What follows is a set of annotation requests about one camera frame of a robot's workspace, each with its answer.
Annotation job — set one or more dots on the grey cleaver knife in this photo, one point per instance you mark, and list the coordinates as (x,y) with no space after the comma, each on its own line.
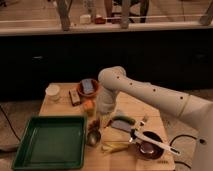
(121,125)

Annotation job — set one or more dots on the green plastic tray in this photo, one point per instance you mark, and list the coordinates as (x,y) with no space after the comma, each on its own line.
(52,143)

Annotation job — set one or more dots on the grey blue sponge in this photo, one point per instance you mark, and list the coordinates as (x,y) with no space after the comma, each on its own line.
(87,86)

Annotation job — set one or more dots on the orange fruit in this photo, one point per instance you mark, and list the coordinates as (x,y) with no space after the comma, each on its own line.
(89,105)

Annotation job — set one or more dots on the white spatula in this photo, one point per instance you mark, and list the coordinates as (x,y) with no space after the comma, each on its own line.
(136,135)

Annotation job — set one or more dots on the wooden cutting board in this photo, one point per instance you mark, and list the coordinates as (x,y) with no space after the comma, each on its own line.
(127,160)

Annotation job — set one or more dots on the yellow corn cob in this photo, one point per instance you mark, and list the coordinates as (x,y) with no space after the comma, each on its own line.
(113,147)

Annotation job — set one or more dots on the orange bowl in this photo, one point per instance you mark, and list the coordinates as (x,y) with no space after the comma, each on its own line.
(95,86)

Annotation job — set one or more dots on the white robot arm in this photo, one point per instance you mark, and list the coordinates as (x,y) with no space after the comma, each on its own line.
(192,110)

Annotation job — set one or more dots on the white paper cup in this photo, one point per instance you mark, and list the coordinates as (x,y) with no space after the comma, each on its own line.
(53,92)

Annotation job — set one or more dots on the green cucumber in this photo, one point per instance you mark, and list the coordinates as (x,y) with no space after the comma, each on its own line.
(126,119)

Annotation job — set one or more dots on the dark grapes bunch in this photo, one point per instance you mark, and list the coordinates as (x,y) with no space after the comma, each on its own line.
(94,125)

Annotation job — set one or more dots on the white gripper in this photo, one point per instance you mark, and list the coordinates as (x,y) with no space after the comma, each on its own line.
(106,101)

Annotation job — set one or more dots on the dark red bowl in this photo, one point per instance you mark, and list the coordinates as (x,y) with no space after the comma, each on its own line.
(149,151)

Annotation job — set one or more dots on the brown bread block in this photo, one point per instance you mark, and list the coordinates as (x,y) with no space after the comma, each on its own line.
(75,99)

